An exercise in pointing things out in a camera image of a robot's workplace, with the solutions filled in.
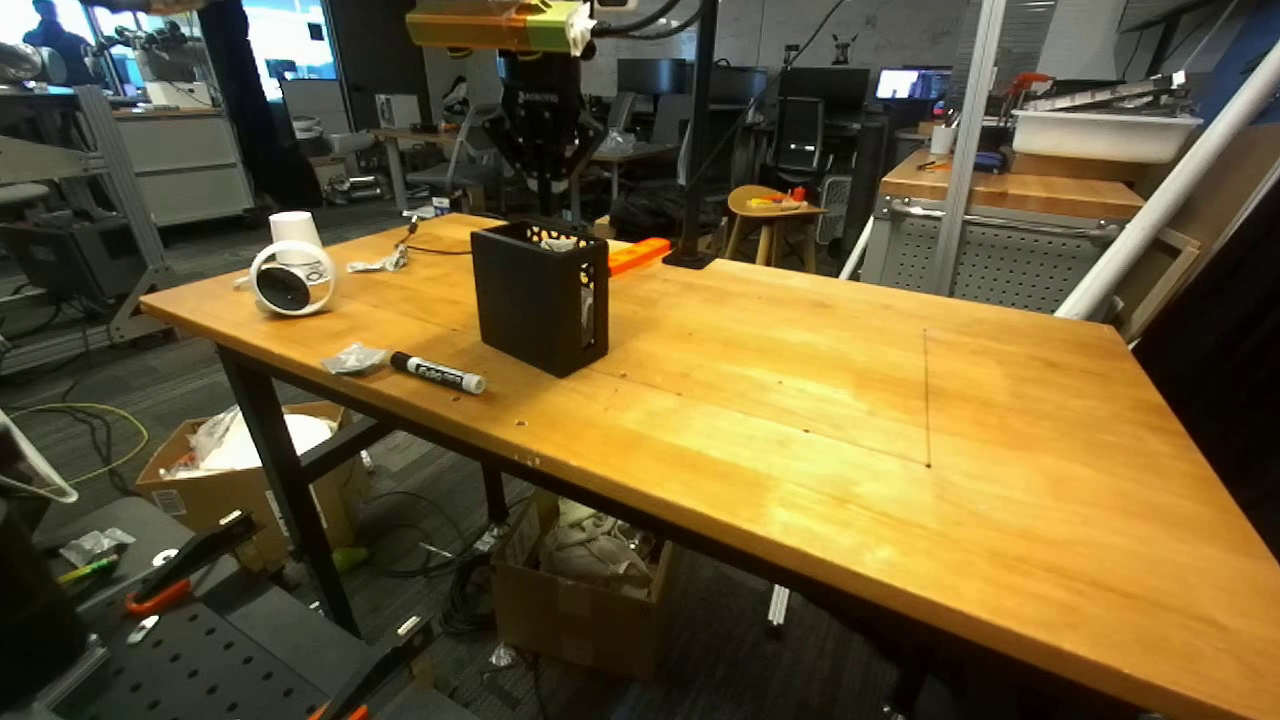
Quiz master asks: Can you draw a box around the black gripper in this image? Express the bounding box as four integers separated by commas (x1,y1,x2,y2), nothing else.
483,51,596,190

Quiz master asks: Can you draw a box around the black perforated box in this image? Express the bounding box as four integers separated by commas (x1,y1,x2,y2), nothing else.
473,221,610,378

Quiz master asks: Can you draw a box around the cardboard box on floor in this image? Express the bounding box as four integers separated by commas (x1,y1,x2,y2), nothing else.
133,399,368,571

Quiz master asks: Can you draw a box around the orange black tool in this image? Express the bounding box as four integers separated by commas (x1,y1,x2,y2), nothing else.
610,235,672,277

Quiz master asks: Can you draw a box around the wooden stool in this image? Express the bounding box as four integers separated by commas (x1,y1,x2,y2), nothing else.
720,183,821,270

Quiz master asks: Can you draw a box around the black white marker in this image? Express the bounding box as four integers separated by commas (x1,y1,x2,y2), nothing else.
394,354,483,398

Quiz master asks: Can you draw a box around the white tape roll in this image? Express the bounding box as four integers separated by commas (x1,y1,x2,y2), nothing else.
249,212,338,321

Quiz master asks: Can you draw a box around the crumpled foil piece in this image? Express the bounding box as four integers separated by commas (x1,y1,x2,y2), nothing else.
324,343,388,378

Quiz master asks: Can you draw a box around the wooden workbench with drawers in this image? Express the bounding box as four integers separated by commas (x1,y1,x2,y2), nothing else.
852,154,1155,313

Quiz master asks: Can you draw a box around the white plastic bin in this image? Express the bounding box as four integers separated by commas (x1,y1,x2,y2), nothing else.
1011,109,1200,165

